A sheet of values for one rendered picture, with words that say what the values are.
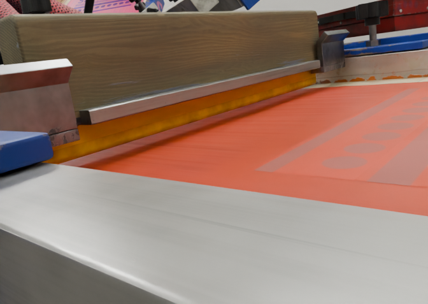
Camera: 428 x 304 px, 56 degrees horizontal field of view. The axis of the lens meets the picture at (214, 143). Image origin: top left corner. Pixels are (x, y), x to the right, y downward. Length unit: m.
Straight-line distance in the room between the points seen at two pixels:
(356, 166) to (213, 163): 0.08
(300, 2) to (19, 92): 2.43
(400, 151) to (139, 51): 0.20
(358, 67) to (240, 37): 0.24
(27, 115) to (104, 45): 0.08
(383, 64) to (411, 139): 0.35
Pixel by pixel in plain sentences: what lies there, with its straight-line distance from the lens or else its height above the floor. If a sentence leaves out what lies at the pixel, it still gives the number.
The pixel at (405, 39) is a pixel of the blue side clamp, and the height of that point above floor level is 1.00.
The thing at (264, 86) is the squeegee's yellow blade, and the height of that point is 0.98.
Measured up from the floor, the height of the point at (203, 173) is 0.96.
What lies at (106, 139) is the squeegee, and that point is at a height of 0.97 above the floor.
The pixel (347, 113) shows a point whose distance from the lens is 0.37.
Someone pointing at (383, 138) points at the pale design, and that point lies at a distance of 0.27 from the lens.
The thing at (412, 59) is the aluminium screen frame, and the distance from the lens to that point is 0.59.
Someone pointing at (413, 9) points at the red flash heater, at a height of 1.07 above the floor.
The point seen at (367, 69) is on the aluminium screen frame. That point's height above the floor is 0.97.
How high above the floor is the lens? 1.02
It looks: 12 degrees down
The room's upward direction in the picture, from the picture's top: 8 degrees counter-clockwise
